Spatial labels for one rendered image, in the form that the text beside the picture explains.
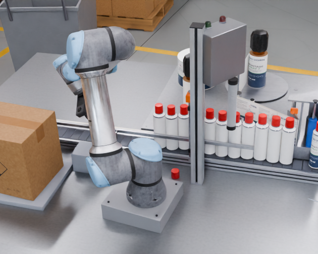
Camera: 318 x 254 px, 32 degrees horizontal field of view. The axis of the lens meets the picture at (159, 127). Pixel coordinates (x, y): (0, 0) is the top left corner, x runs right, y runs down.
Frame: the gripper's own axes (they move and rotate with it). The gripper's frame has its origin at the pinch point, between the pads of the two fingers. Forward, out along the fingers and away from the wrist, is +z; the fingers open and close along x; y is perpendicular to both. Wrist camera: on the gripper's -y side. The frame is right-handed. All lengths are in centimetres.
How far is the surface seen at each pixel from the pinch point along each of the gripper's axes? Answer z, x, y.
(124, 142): 9.5, -5.5, -1.5
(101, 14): 2, 154, 316
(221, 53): -14, -69, -14
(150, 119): 12.2, -10.1, 19.1
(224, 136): 22, -48, -2
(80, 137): -0.7, 12.2, -1.7
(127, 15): 15, 128, 316
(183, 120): 9.7, -36.2, -1.4
